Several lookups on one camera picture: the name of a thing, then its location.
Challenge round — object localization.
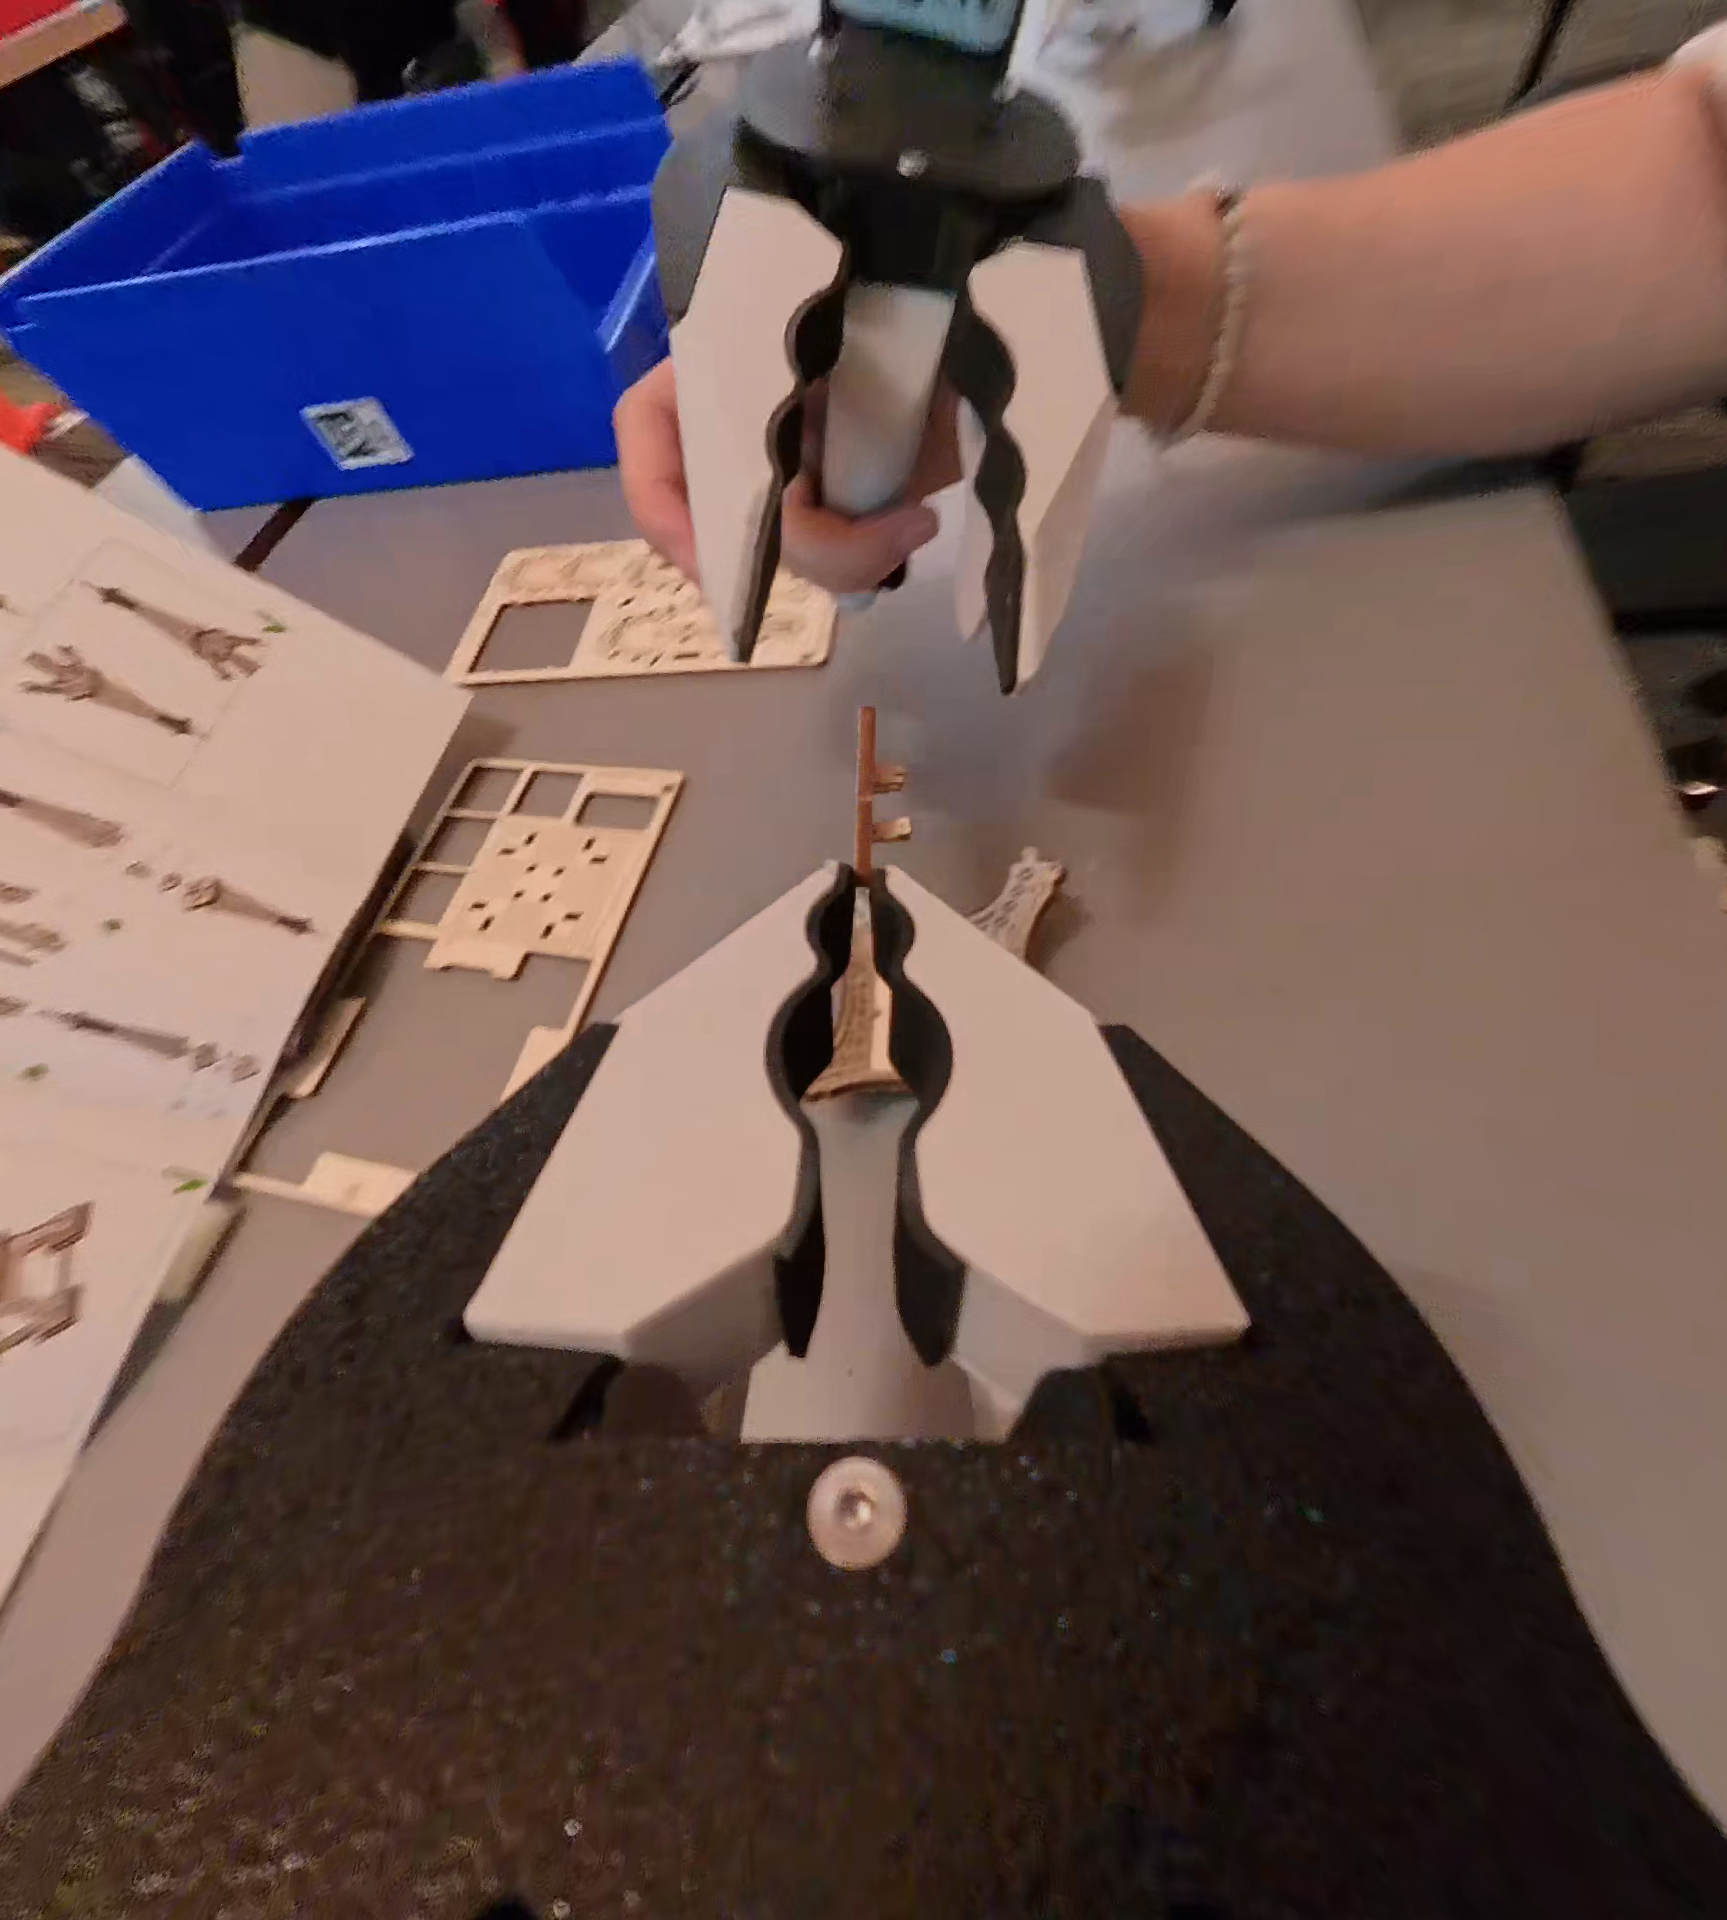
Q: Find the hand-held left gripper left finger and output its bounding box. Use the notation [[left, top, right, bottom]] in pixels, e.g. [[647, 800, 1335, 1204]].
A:
[[461, 862, 865, 1360]]

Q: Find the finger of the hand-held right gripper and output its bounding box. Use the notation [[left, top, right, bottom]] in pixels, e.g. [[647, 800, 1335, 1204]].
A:
[[667, 187, 853, 671], [947, 241, 1123, 700]]

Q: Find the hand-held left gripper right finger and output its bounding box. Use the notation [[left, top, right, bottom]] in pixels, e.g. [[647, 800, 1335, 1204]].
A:
[[863, 862, 1251, 1371]]

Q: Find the wooden tower spire piece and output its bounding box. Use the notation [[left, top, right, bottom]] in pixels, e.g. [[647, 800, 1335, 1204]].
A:
[[799, 704, 913, 1104]]

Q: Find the person's right forearm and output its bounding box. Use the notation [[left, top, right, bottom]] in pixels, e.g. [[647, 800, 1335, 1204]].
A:
[[1121, 67, 1727, 461]]

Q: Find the person's right hand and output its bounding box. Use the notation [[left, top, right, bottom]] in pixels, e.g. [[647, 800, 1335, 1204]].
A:
[[615, 365, 943, 607]]

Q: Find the wooden sheet with ornate cutouts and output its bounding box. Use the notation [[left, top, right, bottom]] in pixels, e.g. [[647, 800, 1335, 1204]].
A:
[[445, 541, 837, 690]]

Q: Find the wooden sheet with grid part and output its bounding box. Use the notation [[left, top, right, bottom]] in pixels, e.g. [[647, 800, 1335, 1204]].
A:
[[221, 756, 687, 1221]]

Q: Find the ornate flat wooden piece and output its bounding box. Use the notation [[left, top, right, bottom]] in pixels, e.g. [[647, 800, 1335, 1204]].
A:
[[971, 846, 1069, 963]]

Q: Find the blue storage bin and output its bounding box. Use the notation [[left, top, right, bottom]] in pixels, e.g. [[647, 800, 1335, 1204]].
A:
[[0, 60, 677, 517]]

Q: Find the open instruction booklet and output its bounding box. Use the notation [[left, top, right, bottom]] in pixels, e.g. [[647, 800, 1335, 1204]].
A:
[[0, 392, 471, 1789]]

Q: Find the black office chair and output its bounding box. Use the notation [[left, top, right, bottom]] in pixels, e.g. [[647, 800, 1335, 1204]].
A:
[[1566, 374, 1727, 813]]

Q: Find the pale bead bracelet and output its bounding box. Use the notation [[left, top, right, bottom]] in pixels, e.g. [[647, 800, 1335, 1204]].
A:
[[1169, 182, 1249, 441]]

